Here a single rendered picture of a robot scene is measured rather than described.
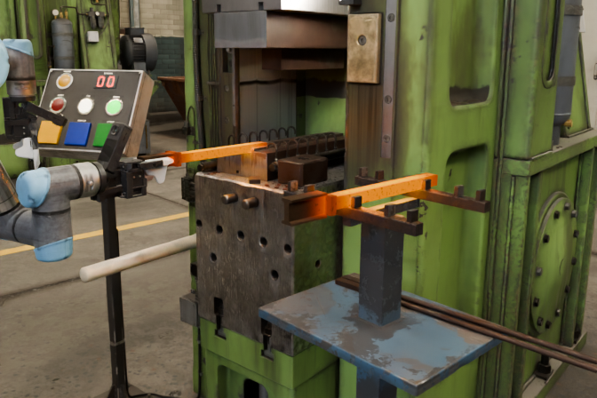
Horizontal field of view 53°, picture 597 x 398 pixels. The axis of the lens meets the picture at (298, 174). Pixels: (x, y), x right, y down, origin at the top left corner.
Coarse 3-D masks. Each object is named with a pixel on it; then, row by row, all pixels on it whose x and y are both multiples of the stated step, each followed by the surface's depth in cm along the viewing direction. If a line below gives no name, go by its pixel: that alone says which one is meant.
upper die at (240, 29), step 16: (224, 16) 163; (240, 16) 159; (256, 16) 155; (272, 16) 155; (288, 16) 159; (304, 16) 164; (320, 16) 170; (336, 16) 176; (224, 32) 164; (240, 32) 160; (256, 32) 156; (272, 32) 156; (288, 32) 160; (304, 32) 165; (320, 32) 171; (336, 32) 177; (304, 48) 166; (320, 48) 172; (336, 48) 178
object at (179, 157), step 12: (240, 144) 164; (252, 144) 165; (264, 144) 168; (144, 156) 138; (156, 156) 140; (168, 156) 143; (180, 156) 144; (192, 156) 148; (204, 156) 152; (216, 156) 155
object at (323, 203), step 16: (416, 176) 120; (432, 176) 121; (320, 192) 102; (336, 192) 106; (352, 192) 106; (368, 192) 108; (384, 192) 111; (400, 192) 114; (288, 208) 97; (304, 208) 99; (320, 208) 101; (336, 208) 102; (288, 224) 97
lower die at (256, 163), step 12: (324, 132) 195; (336, 132) 196; (276, 144) 171; (300, 144) 176; (312, 144) 176; (324, 144) 180; (228, 156) 170; (240, 156) 167; (252, 156) 164; (264, 156) 161; (228, 168) 171; (240, 168) 168; (252, 168) 165; (264, 168) 162
